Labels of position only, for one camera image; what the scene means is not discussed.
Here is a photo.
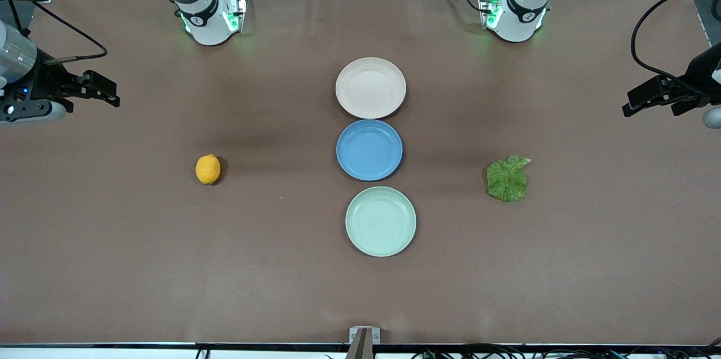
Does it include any yellow lemon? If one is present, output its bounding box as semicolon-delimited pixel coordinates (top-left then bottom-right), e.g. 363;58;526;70
195;154;221;185

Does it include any green lettuce leaf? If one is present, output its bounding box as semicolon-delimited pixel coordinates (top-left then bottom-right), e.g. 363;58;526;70
486;155;532;203

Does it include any beige round plate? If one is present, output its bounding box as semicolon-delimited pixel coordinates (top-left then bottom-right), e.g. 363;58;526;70
336;57;407;120

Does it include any blue round plate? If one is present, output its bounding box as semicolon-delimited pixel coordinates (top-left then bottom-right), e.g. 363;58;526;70
336;119;404;182

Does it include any pale green round plate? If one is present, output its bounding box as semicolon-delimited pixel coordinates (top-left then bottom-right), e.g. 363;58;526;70
345;186;417;258

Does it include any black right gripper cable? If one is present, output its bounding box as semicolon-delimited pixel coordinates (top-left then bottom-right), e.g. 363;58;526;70
33;1;108;64

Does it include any black cable bundle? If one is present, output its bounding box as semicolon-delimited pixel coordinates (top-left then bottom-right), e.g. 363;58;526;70
411;344;721;359

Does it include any grey metal camera bracket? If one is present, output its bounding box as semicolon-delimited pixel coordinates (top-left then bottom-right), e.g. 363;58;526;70
346;326;381;359

